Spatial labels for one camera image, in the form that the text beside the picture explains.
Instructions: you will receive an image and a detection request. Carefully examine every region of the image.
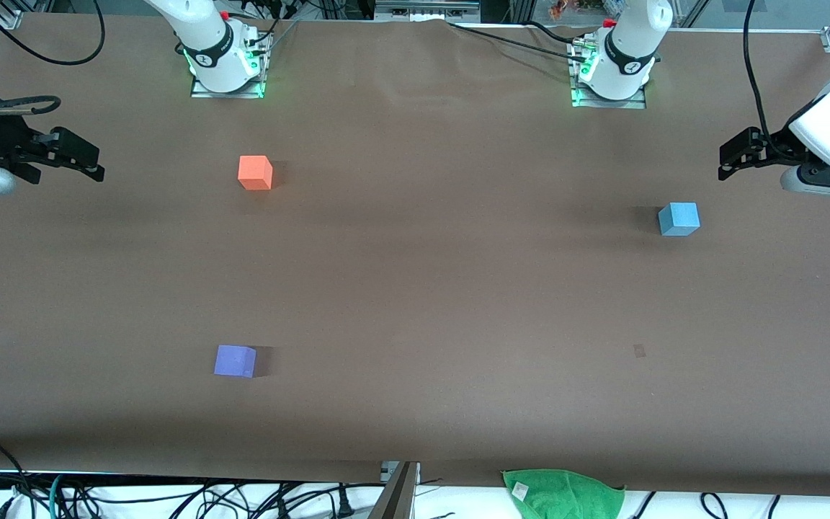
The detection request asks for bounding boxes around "blue foam block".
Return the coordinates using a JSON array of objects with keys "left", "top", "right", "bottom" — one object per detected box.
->
[{"left": 658, "top": 202, "right": 701, "bottom": 237}]

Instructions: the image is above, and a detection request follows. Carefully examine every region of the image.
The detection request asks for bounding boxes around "orange foam block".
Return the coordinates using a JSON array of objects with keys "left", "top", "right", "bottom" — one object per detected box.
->
[{"left": 238, "top": 155, "right": 274, "bottom": 191}]

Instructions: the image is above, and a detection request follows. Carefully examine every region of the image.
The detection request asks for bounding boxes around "purple foam block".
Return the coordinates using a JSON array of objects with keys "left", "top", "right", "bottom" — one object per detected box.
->
[{"left": 214, "top": 345, "right": 257, "bottom": 378}]

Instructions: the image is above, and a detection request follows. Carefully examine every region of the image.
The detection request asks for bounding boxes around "grey equipment box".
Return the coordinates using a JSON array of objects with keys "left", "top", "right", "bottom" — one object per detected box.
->
[{"left": 375, "top": 0, "right": 481, "bottom": 22}]

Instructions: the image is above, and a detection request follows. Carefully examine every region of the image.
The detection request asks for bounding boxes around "brown table cover sheet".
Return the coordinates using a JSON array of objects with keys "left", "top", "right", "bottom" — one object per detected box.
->
[{"left": 0, "top": 13, "right": 830, "bottom": 498}]

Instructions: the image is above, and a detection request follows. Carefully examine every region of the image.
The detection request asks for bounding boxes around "green cloth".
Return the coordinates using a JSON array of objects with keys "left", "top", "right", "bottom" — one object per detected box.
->
[{"left": 501, "top": 469, "right": 626, "bottom": 519}]

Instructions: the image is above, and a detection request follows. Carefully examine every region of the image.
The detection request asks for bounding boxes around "long black looping cable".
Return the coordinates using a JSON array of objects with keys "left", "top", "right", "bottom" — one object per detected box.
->
[{"left": 0, "top": 0, "right": 106, "bottom": 67}]

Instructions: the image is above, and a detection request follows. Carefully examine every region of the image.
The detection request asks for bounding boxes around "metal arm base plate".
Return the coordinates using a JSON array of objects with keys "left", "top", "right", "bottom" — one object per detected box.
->
[
  {"left": 571, "top": 40, "right": 648, "bottom": 110},
  {"left": 190, "top": 32, "right": 266, "bottom": 99}
]

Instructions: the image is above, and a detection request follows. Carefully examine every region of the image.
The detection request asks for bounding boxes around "grey cable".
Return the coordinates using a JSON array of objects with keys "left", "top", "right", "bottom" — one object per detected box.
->
[{"left": 260, "top": 20, "right": 300, "bottom": 55}]

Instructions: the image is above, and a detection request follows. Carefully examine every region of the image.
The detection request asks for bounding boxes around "aluminium frame post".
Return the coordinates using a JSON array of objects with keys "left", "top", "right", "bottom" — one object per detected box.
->
[{"left": 370, "top": 461, "right": 421, "bottom": 519}]

